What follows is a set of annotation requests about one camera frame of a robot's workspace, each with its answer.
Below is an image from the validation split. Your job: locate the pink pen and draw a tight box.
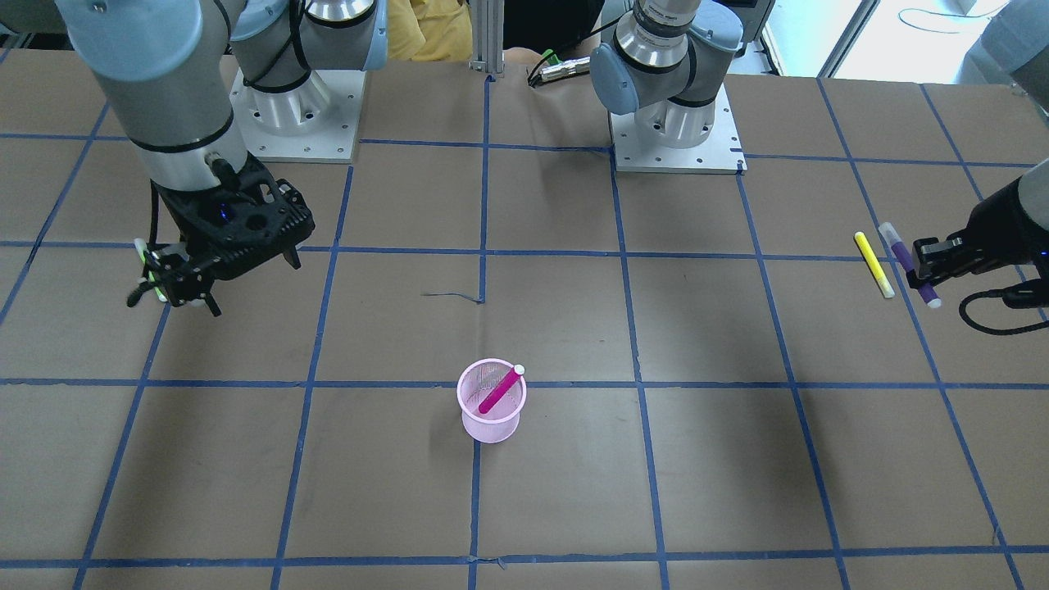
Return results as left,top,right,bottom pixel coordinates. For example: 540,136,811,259
477,365,525,415

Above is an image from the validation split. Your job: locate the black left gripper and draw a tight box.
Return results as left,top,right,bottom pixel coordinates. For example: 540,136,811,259
911,187,1048,288

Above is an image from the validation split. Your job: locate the pink mesh cup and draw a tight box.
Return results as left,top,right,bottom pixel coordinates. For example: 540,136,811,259
456,358,527,444

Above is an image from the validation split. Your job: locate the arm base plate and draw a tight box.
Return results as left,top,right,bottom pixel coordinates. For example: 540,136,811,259
608,85,748,175
229,70,367,165

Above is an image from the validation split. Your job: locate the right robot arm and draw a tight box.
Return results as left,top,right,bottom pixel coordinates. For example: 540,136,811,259
57,1,388,316

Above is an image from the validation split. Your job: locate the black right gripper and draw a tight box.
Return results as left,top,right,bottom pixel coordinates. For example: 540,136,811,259
126,154,316,317

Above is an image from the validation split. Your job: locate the green pen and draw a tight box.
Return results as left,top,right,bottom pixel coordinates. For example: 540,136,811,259
128,238,170,305

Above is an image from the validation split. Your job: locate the metal connector on table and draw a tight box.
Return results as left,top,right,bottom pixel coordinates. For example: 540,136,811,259
527,50,591,89

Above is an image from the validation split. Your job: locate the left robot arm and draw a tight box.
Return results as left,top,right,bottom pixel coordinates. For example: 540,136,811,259
906,1,1048,290

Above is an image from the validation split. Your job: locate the yellow pen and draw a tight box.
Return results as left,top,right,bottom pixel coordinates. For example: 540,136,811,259
853,231,896,299

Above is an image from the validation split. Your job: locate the aluminium frame post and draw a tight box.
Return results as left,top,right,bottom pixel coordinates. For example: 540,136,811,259
467,0,505,78

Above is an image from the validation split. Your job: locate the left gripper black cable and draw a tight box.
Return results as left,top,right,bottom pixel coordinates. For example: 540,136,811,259
957,279,1049,337

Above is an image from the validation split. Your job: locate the person in yellow shirt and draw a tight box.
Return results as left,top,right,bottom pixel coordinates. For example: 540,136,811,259
386,1,473,62

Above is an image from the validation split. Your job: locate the purple pen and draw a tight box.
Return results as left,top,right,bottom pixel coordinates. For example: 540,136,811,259
878,223,942,309

